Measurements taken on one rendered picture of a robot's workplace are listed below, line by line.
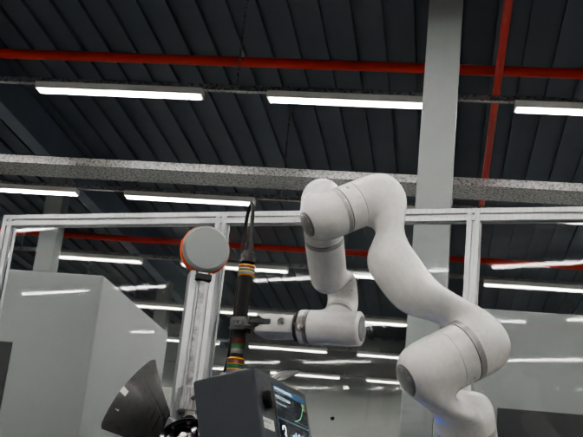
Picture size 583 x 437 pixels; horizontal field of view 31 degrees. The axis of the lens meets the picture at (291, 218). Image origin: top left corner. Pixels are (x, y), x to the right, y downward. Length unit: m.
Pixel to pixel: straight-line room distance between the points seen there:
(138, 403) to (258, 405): 1.16
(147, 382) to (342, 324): 0.60
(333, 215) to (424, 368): 0.38
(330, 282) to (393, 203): 0.34
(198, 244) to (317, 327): 0.95
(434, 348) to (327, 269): 0.48
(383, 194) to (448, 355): 0.39
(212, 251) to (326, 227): 1.29
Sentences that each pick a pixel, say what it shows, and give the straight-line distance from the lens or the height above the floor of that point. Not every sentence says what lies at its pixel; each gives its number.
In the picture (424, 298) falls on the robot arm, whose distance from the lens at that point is 2.11.
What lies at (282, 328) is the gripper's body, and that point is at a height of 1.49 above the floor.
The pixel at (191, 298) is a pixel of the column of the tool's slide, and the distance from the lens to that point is 3.39.
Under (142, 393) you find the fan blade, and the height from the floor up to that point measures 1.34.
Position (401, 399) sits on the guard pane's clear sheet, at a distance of 3.27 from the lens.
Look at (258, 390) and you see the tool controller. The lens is 1.73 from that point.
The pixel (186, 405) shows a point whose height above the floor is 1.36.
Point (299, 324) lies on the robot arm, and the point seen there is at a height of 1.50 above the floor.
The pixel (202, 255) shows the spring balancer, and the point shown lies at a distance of 3.42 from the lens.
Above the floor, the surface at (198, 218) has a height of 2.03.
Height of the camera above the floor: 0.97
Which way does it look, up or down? 17 degrees up
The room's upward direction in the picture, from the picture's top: 6 degrees clockwise
